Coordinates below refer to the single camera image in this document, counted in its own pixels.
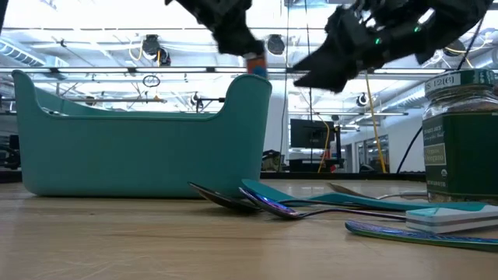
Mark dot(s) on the black computer monitor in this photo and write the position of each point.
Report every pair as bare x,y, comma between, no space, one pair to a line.
311,134

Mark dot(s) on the black metal stand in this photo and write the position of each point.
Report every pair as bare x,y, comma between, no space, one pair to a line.
221,103

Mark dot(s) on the round black ceiling fixture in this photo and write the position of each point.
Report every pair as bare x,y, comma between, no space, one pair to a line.
151,44
275,44

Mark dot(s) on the teal plastic bin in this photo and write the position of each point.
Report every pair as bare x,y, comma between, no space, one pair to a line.
136,155

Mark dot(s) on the dark metal spoon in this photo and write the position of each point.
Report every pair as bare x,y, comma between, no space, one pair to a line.
225,200

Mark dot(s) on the green lid oregano jar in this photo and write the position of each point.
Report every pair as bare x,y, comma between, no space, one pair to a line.
463,155

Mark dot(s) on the teal plastic spoon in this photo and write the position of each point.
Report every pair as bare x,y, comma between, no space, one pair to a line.
408,204

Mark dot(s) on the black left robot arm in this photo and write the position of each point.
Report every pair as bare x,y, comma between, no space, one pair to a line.
210,9

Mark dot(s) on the black equipment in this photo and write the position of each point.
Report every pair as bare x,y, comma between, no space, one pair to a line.
11,155

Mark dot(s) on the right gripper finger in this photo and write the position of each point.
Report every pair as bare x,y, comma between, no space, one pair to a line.
334,82
330,62

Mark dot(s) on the black metal table frame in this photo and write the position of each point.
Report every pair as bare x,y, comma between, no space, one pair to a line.
350,176

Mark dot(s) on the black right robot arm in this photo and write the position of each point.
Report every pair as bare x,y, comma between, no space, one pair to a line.
447,23

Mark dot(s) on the small round ceiling fixture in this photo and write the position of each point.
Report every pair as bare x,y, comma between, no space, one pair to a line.
362,100

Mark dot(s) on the purple iridescent spoon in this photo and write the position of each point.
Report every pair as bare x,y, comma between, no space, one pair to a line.
272,208

